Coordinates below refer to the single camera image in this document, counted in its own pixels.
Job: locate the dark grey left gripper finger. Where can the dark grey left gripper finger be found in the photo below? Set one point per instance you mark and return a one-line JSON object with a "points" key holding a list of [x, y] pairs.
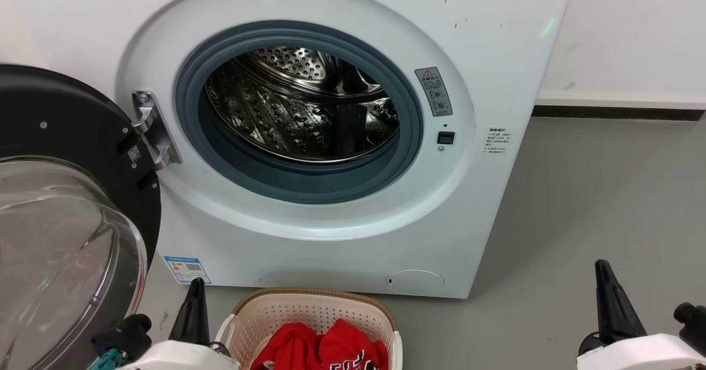
{"points": [[191, 315]]}

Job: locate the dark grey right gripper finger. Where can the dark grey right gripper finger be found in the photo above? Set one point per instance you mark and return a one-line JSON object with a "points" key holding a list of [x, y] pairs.
{"points": [[615, 309]]}

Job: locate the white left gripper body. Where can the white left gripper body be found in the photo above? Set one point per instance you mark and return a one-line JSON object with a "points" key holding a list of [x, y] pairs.
{"points": [[176, 358]]}

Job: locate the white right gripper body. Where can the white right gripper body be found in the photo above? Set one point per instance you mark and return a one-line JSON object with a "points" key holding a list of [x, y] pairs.
{"points": [[645, 354]]}

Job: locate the red printed jersey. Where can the red printed jersey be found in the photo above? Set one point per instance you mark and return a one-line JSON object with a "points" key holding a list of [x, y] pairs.
{"points": [[347, 345]]}

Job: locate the cream laundry basket brown rim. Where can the cream laundry basket brown rim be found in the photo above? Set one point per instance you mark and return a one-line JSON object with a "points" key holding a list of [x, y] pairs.
{"points": [[287, 306]]}

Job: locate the black glass washer door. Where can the black glass washer door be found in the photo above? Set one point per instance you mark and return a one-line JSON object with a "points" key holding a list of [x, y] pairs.
{"points": [[60, 221]]}

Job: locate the stainless steel washing machine drum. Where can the stainless steel washing machine drum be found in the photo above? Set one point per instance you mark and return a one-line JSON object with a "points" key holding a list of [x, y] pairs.
{"points": [[287, 122]]}

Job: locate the blue energy label sticker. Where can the blue energy label sticker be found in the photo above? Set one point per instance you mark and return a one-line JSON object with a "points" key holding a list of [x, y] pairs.
{"points": [[187, 269]]}

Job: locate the white front-load washing machine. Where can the white front-load washing machine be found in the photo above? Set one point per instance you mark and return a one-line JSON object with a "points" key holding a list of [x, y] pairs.
{"points": [[485, 204]]}

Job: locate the grey rubber door gasket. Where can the grey rubber door gasket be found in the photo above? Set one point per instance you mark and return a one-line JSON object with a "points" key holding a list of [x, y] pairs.
{"points": [[309, 185]]}

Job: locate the silver door hinge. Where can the silver door hinge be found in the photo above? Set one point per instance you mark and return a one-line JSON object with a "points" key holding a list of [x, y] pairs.
{"points": [[153, 133]]}

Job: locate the round white filter cover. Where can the round white filter cover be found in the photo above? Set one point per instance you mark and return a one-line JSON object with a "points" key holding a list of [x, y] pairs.
{"points": [[415, 280]]}

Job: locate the small text instruction sticker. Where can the small text instruction sticker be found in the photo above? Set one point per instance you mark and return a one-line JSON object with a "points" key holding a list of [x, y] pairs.
{"points": [[498, 140]]}

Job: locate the black door latch socket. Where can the black door latch socket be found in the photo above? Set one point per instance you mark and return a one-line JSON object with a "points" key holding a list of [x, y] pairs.
{"points": [[445, 137]]}

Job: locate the grey warning sticker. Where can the grey warning sticker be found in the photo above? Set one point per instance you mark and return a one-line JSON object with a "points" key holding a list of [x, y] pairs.
{"points": [[434, 91]]}

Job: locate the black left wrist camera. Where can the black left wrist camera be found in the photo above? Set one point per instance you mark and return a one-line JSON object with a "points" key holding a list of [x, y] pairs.
{"points": [[124, 334]]}

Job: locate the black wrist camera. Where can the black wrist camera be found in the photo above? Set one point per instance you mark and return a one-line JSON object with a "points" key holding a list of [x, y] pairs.
{"points": [[124, 334], [692, 320]]}

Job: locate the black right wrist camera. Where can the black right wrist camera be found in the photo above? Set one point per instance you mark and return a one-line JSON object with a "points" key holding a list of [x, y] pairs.
{"points": [[692, 320]]}

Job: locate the black wall baseboard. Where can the black wall baseboard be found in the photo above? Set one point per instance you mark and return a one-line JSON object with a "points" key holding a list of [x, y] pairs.
{"points": [[618, 113]]}

